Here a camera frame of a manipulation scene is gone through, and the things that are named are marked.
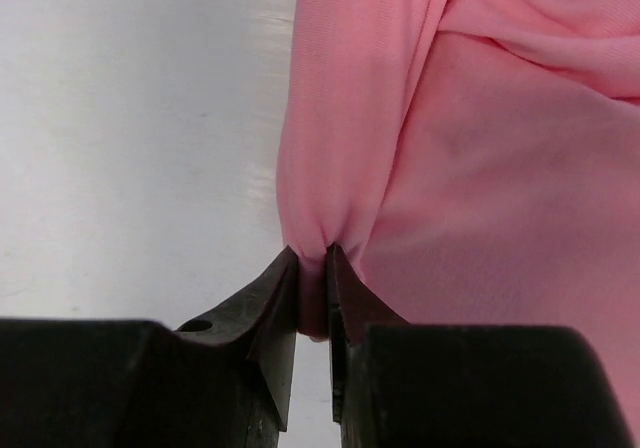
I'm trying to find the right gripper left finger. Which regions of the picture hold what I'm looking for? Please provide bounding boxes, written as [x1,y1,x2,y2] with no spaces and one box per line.
[1,250,298,447]

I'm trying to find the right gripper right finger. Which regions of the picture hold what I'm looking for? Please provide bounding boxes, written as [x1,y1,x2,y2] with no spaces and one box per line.
[325,245,625,447]

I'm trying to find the pink t shirt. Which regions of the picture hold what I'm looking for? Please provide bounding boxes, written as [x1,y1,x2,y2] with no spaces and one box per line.
[277,0,639,418]

